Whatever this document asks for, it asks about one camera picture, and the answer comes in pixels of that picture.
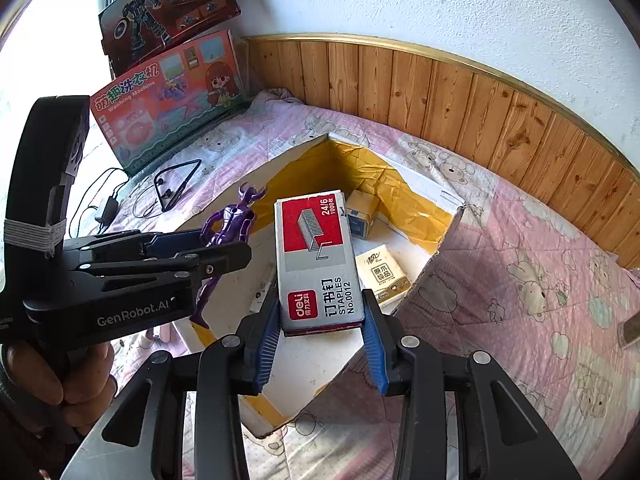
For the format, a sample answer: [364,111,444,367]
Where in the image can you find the white cardboard box yellow tape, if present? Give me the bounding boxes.
[172,132,467,437]

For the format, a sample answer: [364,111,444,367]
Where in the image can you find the black power adapter with cable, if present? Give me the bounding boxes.
[70,167,161,233]

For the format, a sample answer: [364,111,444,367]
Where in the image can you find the person's left hand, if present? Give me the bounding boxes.
[0,341,119,432]

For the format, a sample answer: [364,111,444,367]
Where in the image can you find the red and grey staple box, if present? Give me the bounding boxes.
[274,189,368,337]

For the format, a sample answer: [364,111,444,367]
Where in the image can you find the black neckband earphones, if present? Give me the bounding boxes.
[152,159,202,212]

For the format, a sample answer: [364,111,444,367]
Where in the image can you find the gold tin box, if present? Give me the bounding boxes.
[346,190,381,239]

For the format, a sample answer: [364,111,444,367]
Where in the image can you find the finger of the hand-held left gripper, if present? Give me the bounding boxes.
[75,241,252,293]
[100,229,213,260]

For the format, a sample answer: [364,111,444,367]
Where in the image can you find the wooden headboard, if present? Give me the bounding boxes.
[242,34,640,271]

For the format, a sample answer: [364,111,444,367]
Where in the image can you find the dark red toy box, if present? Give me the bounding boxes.
[97,0,242,73]

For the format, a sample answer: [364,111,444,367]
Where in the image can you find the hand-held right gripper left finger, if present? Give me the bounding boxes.
[60,300,281,480]

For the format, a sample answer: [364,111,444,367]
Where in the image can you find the pink toy box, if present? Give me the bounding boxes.
[90,29,251,177]

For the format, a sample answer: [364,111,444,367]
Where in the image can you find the purple action figure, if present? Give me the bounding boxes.
[190,184,266,330]

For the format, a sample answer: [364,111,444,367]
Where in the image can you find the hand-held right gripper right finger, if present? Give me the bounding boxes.
[361,290,583,480]

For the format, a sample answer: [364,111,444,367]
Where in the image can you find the yellow tissue packet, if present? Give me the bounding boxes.
[355,244,412,303]

